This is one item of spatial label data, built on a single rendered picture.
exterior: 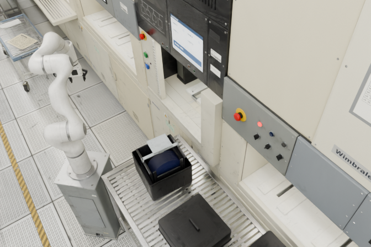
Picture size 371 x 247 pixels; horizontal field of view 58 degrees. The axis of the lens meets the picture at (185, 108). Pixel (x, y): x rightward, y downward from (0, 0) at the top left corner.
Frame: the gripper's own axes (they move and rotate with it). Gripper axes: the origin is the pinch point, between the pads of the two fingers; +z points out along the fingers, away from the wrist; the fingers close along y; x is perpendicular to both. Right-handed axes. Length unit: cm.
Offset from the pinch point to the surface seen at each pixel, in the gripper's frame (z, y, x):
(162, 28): -53, 63, -31
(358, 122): -77, 112, -136
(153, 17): -56, 58, -22
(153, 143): -7, 48, -75
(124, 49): 16, 33, 54
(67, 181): 25, -9, -68
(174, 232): 15, 53, -118
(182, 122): 14, 69, -43
